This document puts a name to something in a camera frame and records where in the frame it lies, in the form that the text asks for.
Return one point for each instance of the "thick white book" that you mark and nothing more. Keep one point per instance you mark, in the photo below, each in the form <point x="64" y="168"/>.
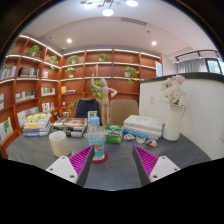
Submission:
<point x="143" y="122"/>
<point x="143" y="131"/>

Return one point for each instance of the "branched ceiling lamp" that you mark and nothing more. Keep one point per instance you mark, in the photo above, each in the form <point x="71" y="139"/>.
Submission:
<point x="107" y="12"/>

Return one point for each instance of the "white curtain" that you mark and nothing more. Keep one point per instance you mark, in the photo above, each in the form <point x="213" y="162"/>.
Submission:
<point x="191" y="66"/>

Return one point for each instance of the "small colourful badge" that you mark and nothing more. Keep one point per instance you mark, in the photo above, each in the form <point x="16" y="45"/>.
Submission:
<point x="140" y="140"/>
<point x="151" y="143"/>
<point x="129" y="137"/>

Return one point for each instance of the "dark chair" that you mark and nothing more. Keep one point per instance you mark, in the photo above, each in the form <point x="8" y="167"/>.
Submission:
<point x="85" y="108"/>

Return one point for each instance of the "dark book with orange cover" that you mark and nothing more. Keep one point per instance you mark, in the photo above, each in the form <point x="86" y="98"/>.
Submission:
<point x="74" y="122"/>

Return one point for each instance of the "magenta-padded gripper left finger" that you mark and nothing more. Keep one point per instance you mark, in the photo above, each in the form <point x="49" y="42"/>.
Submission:
<point x="61" y="167"/>

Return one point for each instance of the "green and white tissue box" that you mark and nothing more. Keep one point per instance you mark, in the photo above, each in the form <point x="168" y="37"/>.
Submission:
<point x="114" y="134"/>

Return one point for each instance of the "white wall notice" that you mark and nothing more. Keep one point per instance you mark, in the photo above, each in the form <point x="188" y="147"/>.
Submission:
<point x="158" y="68"/>

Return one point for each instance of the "white wall switch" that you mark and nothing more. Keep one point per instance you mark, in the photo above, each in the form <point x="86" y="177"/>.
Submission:
<point x="151" y="99"/>

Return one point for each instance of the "tall green and white carton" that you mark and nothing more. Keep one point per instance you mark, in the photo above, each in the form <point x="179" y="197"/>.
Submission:
<point x="91" y="114"/>

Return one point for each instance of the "round ceiling spotlight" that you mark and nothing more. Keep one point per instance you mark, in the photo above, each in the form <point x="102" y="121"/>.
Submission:
<point x="69" y="40"/>
<point x="154" y="43"/>

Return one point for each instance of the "white jug vase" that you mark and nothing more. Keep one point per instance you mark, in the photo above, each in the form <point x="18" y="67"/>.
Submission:
<point x="173" y="123"/>

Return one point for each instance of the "cream cup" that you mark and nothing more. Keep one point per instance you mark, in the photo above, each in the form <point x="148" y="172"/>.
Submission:
<point x="59" y="145"/>

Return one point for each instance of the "wooden artist mannequin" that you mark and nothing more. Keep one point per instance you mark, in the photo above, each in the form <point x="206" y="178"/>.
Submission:
<point x="105" y="103"/>

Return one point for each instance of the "white and pink flower bunch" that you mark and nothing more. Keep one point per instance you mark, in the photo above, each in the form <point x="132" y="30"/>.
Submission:
<point x="171" y="91"/>

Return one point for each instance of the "beige chair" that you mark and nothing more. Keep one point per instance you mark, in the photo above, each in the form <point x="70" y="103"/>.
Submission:
<point x="124" y="111"/>

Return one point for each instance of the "dark thick book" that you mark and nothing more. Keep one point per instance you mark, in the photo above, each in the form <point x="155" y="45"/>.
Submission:
<point x="68" y="131"/>

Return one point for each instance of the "blue-edged book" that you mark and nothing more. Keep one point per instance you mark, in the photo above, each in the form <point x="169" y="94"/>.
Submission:
<point x="141" y="135"/>

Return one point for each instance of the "colourful book stack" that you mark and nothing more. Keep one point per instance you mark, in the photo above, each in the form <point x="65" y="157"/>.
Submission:
<point x="36" y="125"/>

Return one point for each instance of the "clear blue-capped water bottle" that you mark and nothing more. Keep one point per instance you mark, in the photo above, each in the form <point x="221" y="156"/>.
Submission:
<point x="96" y="141"/>

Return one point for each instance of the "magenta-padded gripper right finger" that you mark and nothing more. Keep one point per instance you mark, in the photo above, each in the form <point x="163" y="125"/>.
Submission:
<point x="165" y="167"/>

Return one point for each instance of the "wooden shelf unit with books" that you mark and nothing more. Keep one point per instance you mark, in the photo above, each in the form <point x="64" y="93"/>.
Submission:
<point x="103" y="70"/>

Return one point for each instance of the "ceiling air vent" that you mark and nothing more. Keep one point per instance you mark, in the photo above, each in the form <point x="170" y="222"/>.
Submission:
<point x="134" y="21"/>

